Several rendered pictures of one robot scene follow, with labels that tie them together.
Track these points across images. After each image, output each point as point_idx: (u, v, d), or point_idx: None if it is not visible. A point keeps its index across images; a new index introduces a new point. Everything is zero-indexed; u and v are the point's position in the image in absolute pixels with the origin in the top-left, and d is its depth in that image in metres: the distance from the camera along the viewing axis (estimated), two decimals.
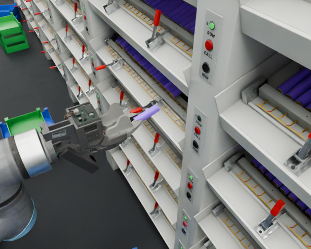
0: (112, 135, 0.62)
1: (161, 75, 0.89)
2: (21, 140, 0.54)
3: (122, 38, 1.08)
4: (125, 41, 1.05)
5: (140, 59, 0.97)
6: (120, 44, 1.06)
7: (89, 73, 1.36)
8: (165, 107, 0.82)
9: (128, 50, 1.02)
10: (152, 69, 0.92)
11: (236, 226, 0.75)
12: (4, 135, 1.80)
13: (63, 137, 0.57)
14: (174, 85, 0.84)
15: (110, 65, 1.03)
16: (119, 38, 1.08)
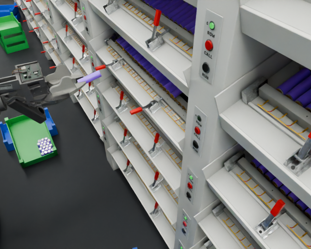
0: (56, 93, 0.72)
1: (161, 75, 0.89)
2: None
3: (122, 38, 1.08)
4: (125, 41, 1.05)
5: (140, 59, 0.97)
6: (120, 44, 1.06)
7: (89, 73, 1.36)
8: (165, 107, 0.82)
9: (128, 50, 1.02)
10: (152, 69, 0.92)
11: (236, 226, 0.75)
12: (4, 135, 1.80)
13: (10, 90, 0.67)
14: (174, 85, 0.84)
15: (110, 65, 1.03)
16: (119, 38, 1.08)
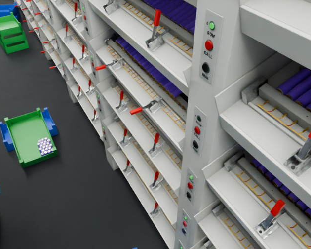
0: None
1: (161, 75, 0.89)
2: None
3: (122, 38, 1.08)
4: (125, 41, 1.05)
5: (140, 59, 0.97)
6: (120, 44, 1.06)
7: (89, 73, 1.36)
8: (165, 107, 0.82)
9: (128, 50, 1.02)
10: (152, 69, 0.92)
11: (236, 226, 0.75)
12: (4, 135, 1.80)
13: None
14: (174, 85, 0.84)
15: (110, 65, 1.03)
16: (119, 38, 1.08)
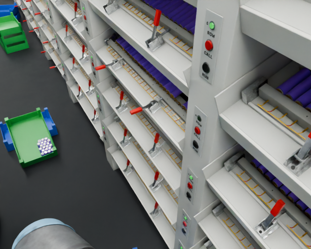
0: None
1: (161, 75, 0.89)
2: None
3: (122, 38, 1.08)
4: (125, 41, 1.05)
5: (140, 59, 0.97)
6: (120, 44, 1.06)
7: (89, 73, 1.36)
8: (165, 107, 0.82)
9: (128, 50, 1.02)
10: (152, 69, 0.92)
11: (236, 226, 0.75)
12: (4, 135, 1.80)
13: None
14: (174, 85, 0.84)
15: (110, 65, 1.03)
16: (119, 38, 1.08)
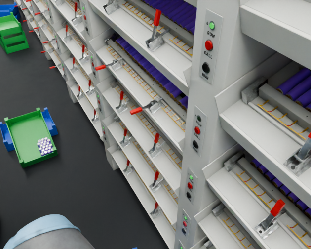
0: None
1: (161, 75, 0.89)
2: None
3: (122, 38, 1.08)
4: (125, 41, 1.05)
5: (140, 59, 0.97)
6: (120, 44, 1.06)
7: (89, 73, 1.36)
8: (165, 107, 0.82)
9: (128, 50, 1.02)
10: (152, 69, 0.92)
11: (236, 226, 0.75)
12: (4, 135, 1.80)
13: None
14: (174, 85, 0.84)
15: (110, 65, 1.03)
16: (119, 38, 1.08)
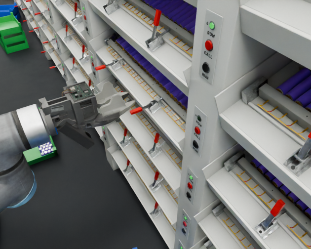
0: (106, 113, 0.68)
1: (161, 75, 0.89)
2: (23, 113, 0.60)
3: (122, 38, 1.08)
4: (125, 41, 1.05)
5: (140, 59, 0.97)
6: (120, 44, 1.06)
7: (89, 73, 1.36)
8: (165, 107, 0.82)
9: (128, 50, 1.02)
10: (152, 69, 0.92)
11: (236, 226, 0.75)
12: None
13: (61, 112, 0.63)
14: (174, 85, 0.84)
15: (110, 65, 1.03)
16: (119, 38, 1.08)
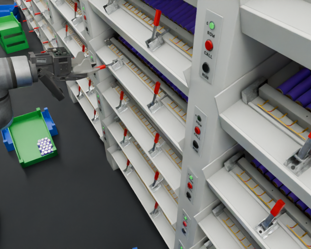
0: (77, 72, 0.91)
1: None
2: (15, 59, 0.81)
3: None
4: None
5: (144, 57, 0.97)
6: (123, 42, 1.06)
7: None
8: (171, 103, 0.82)
9: (132, 48, 1.03)
10: None
11: (236, 226, 0.75)
12: (4, 135, 1.80)
13: (44, 63, 0.85)
14: None
15: (110, 65, 1.03)
16: (122, 36, 1.08)
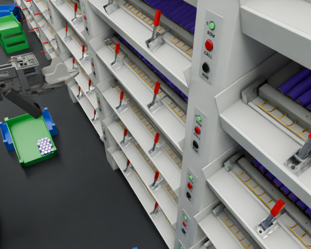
0: (52, 81, 0.74)
1: None
2: None
3: None
4: None
5: (144, 57, 0.97)
6: (123, 41, 1.06)
7: (89, 73, 1.36)
8: (170, 103, 0.82)
9: (132, 48, 1.03)
10: None
11: (236, 226, 0.75)
12: (4, 135, 1.80)
13: (6, 78, 0.68)
14: None
15: (110, 65, 1.03)
16: None
